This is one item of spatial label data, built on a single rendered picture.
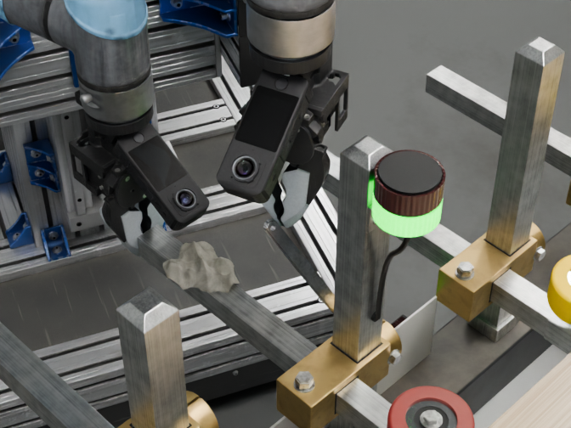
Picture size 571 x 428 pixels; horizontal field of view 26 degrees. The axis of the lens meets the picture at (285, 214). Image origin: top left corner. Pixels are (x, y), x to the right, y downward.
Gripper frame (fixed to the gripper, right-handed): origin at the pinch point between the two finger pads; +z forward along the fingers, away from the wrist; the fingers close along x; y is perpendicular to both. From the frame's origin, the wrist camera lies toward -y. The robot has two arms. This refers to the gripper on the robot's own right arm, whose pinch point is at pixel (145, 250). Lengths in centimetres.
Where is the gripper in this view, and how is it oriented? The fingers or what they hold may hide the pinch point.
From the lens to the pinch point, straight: 141.7
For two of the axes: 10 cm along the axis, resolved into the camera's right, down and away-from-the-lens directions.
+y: -7.0, -4.9, 5.1
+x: -7.1, 4.9, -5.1
